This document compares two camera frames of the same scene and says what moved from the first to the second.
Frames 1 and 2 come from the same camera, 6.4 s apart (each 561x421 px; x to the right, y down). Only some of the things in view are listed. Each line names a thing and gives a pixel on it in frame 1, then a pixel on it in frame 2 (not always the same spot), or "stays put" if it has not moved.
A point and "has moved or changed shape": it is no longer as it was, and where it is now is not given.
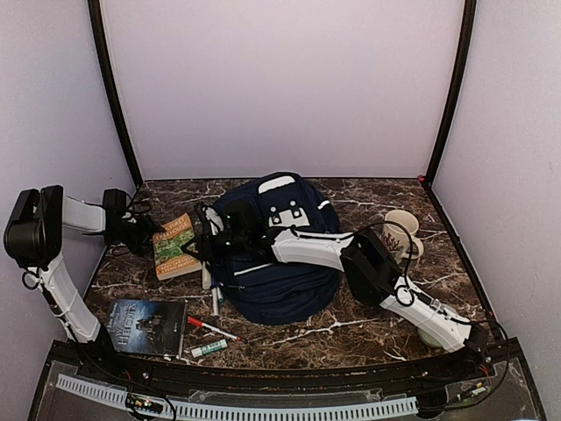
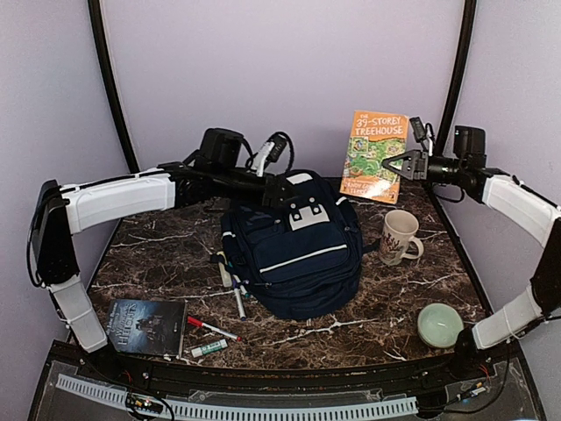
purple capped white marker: [215, 303] to [240, 304]
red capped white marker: [198, 322] stays put
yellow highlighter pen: [206, 280] to [225, 275]
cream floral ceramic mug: [396, 240] stays put
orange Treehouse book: [171, 259] to [374, 138]
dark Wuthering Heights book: [152, 327] stays put
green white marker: [209, 347] stays put
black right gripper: [202, 241] to [415, 157]
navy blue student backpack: [276, 290] has moved or changed shape
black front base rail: [83, 381] stays put
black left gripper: [148, 231] to [273, 200]
